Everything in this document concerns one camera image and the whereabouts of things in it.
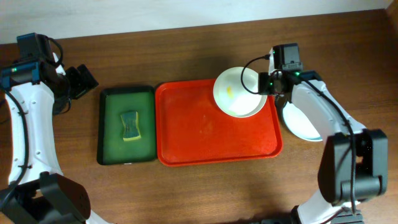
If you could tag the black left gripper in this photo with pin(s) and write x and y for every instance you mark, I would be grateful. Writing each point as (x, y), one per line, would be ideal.
(81, 82)

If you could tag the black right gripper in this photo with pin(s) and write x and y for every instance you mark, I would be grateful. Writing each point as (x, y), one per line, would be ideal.
(265, 84)

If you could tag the light blue plate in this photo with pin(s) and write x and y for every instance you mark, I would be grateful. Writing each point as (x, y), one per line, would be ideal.
(298, 124)

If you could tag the cream white plate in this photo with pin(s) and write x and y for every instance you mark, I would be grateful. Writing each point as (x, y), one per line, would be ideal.
(232, 98)

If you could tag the yellow green sponge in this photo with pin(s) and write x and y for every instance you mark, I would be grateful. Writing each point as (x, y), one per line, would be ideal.
(130, 121)

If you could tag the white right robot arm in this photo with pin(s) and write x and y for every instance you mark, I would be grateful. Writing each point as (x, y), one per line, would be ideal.
(353, 167)

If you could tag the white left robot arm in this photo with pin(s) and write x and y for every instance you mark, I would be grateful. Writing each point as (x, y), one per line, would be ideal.
(38, 192)

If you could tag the dark green tray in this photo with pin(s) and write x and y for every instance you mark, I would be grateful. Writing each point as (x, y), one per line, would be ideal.
(113, 102)

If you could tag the red plastic tray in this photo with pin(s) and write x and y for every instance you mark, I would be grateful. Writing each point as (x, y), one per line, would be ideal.
(192, 130)

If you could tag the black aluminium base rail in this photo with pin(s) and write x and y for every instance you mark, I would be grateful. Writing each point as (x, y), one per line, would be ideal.
(342, 217)

